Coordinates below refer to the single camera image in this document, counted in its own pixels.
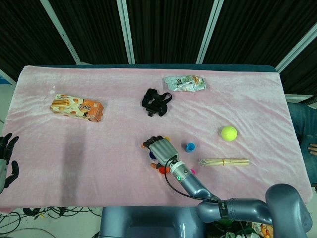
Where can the bystander's hand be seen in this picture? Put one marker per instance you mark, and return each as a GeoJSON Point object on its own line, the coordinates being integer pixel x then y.
{"type": "Point", "coordinates": [313, 149]}

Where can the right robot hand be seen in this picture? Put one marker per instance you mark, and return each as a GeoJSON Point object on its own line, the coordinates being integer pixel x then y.
{"type": "Point", "coordinates": [163, 151]}

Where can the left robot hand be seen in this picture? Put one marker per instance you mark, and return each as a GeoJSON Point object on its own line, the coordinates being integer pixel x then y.
{"type": "Point", "coordinates": [6, 148]}

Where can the light blue plastic cup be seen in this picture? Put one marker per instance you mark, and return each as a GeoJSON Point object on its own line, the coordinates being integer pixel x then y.
{"type": "Point", "coordinates": [190, 147]}

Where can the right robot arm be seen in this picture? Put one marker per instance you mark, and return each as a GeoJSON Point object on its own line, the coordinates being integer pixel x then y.
{"type": "Point", "coordinates": [247, 207]}

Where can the yellow-rimmed bottle cap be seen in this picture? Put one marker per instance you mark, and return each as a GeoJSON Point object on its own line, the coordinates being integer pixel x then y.
{"type": "Point", "coordinates": [162, 170]}

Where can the person's leg in jeans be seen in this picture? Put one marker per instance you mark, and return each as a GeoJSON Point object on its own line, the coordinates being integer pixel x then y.
{"type": "Point", "coordinates": [304, 119]}

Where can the pink plush cloth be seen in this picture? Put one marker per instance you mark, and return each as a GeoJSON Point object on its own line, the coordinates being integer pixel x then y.
{"type": "Point", "coordinates": [123, 153]}

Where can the wooden stick bundle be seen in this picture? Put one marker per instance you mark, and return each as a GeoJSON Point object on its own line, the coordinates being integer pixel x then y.
{"type": "Point", "coordinates": [213, 162]}

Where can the yellow rubber band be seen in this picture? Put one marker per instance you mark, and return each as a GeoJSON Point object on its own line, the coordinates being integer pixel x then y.
{"type": "Point", "coordinates": [224, 162]}

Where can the yellow-green tennis ball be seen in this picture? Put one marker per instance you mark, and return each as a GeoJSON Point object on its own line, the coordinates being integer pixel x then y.
{"type": "Point", "coordinates": [229, 133]}

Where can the silver snack bag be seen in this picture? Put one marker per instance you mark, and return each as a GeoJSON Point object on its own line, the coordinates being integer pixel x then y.
{"type": "Point", "coordinates": [184, 83]}

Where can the blue-grey robot torso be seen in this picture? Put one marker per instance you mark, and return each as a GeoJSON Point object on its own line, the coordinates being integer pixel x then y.
{"type": "Point", "coordinates": [148, 223]}

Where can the orange biscuit box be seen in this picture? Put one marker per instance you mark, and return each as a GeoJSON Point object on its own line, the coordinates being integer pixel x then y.
{"type": "Point", "coordinates": [76, 107]}

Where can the teal table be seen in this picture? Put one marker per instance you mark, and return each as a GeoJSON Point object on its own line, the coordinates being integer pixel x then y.
{"type": "Point", "coordinates": [173, 66]}

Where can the orange snack packet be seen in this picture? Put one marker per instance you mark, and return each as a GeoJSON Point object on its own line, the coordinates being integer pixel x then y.
{"type": "Point", "coordinates": [262, 229]}

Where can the white partition post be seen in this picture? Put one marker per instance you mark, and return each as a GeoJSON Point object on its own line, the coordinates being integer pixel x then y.
{"type": "Point", "coordinates": [126, 31]}
{"type": "Point", "coordinates": [60, 31]}
{"type": "Point", "coordinates": [210, 31]}
{"type": "Point", "coordinates": [297, 42]}

